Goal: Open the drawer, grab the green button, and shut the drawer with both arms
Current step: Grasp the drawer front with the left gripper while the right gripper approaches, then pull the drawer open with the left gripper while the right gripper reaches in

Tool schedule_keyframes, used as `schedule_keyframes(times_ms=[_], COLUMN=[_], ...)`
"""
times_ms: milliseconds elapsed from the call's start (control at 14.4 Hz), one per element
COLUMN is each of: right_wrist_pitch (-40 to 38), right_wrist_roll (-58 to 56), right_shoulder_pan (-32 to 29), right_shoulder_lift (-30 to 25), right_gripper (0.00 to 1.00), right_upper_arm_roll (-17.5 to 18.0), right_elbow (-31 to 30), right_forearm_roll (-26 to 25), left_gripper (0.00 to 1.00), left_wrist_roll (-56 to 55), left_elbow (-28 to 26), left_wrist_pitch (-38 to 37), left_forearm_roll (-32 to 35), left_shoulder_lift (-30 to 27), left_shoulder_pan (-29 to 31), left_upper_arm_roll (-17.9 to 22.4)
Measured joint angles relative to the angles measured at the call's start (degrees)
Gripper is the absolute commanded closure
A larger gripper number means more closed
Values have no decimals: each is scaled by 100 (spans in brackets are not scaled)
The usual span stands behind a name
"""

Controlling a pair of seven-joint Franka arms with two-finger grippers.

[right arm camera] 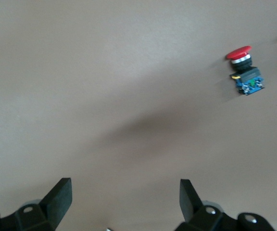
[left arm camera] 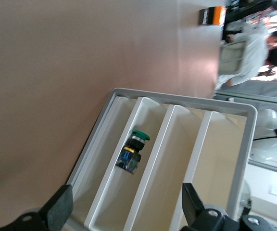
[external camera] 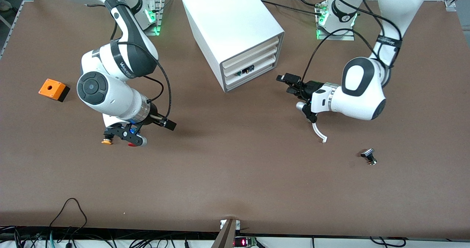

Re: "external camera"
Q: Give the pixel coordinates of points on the white curved plastic bracket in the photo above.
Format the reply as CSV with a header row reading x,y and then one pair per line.
x,y
315,132

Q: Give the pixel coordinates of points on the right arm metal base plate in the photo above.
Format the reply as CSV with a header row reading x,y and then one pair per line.
x,y
156,20

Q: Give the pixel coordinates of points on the white plastic drawer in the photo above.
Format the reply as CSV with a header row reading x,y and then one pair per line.
x,y
264,47
264,58
264,68

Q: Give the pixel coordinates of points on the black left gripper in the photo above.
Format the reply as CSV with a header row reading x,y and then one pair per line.
x,y
313,87

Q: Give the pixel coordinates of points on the small device with red light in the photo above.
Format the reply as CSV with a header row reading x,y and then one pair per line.
x,y
244,242

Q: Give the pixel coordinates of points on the yellow mushroom push button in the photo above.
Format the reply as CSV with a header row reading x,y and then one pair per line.
x,y
106,142

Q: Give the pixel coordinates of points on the small black knob switch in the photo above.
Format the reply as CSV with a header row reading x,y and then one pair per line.
x,y
368,154

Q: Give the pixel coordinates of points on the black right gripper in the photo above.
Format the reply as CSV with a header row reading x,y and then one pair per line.
x,y
154,116

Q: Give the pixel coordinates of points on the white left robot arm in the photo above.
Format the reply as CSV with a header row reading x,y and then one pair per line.
x,y
361,90

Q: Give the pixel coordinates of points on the orange button enclosure box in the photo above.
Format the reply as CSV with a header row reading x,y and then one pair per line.
x,y
51,87

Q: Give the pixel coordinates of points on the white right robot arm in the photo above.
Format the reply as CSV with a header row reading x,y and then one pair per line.
x,y
110,97

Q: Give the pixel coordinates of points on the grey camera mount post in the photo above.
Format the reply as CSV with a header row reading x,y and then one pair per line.
x,y
226,237

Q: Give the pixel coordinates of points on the white drawer cabinet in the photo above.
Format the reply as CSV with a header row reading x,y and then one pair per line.
x,y
227,20

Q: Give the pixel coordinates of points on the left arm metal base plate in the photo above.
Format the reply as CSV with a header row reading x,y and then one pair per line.
x,y
337,37

